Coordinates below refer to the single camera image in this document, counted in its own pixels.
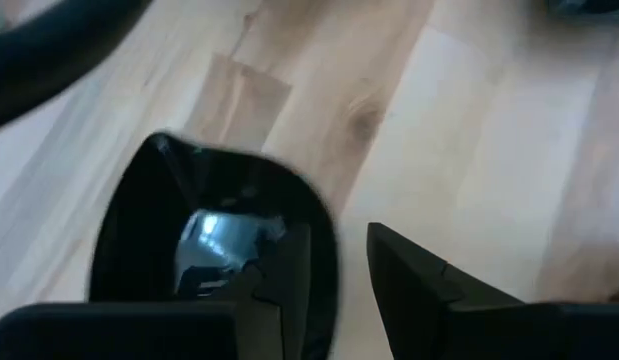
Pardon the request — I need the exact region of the black square cup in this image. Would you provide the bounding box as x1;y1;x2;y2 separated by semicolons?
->
87;130;340;360

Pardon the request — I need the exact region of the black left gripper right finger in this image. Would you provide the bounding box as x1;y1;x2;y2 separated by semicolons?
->
366;222;619;360

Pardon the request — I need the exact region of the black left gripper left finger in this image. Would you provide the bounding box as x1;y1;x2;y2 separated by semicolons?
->
0;222;313;360

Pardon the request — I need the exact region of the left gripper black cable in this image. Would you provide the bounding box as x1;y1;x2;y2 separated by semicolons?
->
0;0;155;134

